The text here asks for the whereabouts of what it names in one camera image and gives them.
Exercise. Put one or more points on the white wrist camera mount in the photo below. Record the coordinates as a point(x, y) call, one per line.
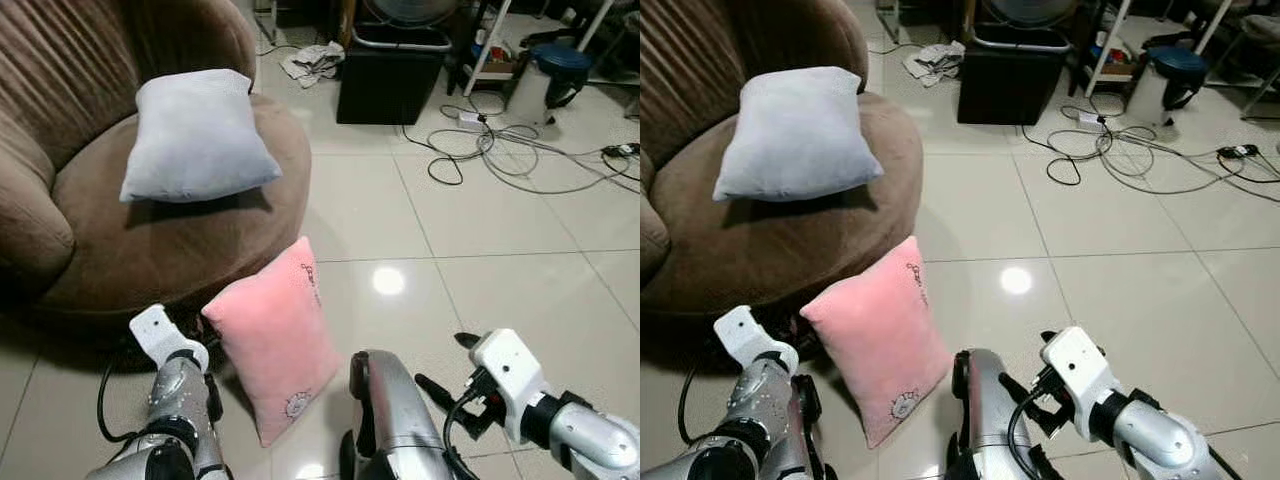
point(1080, 370)
point(742, 332)
point(155, 330)
point(510, 375)

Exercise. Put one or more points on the brown velvet round chair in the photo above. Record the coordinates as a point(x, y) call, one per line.
point(150, 250)
point(760, 250)

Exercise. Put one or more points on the pink pillow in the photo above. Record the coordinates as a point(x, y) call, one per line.
point(275, 340)
point(880, 340)

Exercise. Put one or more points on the grey pillow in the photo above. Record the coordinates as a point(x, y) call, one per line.
point(800, 140)
point(200, 140)

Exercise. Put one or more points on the blue round stool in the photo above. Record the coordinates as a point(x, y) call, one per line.
point(562, 65)
point(1180, 65)

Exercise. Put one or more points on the white power strip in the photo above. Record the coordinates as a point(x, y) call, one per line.
point(471, 120)
point(1091, 120)

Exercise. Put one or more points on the grey round fan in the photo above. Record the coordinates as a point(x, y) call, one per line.
point(410, 10)
point(1030, 10)

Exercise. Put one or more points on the white rack frame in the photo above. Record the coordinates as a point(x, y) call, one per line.
point(1108, 45)
point(487, 45)

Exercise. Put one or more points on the black cube box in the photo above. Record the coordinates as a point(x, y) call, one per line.
point(1010, 88)
point(390, 85)

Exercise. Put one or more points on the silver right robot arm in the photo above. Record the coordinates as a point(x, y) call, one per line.
point(590, 435)
point(1160, 440)

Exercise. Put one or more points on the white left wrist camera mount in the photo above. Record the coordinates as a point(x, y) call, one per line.
point(742, 332)
point(155, 330)

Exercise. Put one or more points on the black power strip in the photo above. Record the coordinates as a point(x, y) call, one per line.
point(622, 151)
point(1238, 152)

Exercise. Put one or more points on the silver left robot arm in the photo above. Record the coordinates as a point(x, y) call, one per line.
point(762, 400)
point(175, 400)

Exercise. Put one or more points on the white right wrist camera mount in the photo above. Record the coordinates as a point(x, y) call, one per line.
point(510, 375)
point(1080, 370)

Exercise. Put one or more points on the white crumpled cloth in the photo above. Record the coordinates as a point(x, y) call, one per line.
point(315, 63)
point(935, 63)

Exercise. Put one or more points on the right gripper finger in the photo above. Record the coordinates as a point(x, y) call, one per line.
point(1022, 392)
point(1050, 338)
point(442, 394)
point(468, 342)

